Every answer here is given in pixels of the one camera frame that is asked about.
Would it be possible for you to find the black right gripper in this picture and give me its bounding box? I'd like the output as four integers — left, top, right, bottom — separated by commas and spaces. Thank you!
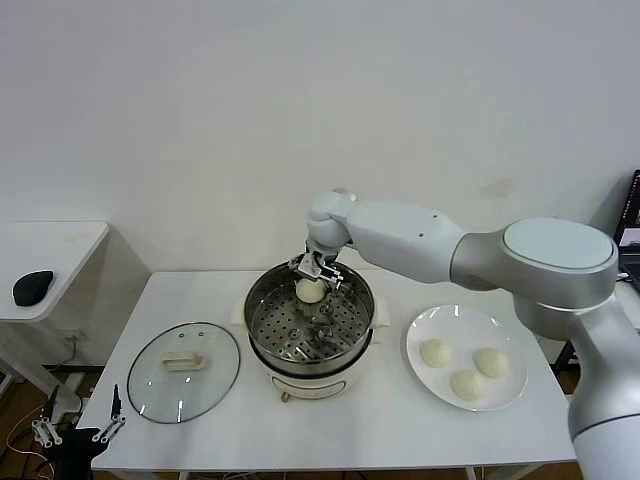
285, 238, 347, 291

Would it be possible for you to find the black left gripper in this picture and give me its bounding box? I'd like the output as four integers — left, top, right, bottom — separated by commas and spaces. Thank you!
30, 383, 126, 480

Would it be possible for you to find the white steamed baozi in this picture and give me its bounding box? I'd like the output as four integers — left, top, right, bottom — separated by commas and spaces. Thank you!
295, 279, 327, 304
472, 348, 511, 379
449, 369, 487, 403
419, 339, 453, 370

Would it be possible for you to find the glass lid with cream handle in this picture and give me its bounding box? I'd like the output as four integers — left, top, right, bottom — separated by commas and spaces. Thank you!
126, 322, 242, 425

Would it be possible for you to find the stainless steel steamer basket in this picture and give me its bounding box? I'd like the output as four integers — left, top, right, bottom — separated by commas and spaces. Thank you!
243, 258, 375, 374

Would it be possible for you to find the cream electric cooking pot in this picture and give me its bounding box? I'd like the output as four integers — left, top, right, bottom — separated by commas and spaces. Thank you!
230, 297, 391, 404

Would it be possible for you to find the black computer mouse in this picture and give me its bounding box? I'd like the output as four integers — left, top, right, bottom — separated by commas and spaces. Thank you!
12, 270, 55, 307

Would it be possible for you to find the white round plate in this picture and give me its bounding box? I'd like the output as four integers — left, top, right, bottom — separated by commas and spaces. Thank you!
405, 305, 529, 412

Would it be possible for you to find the black laptop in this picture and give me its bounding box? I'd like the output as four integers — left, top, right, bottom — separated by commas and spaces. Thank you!
617, 169, 640, 286

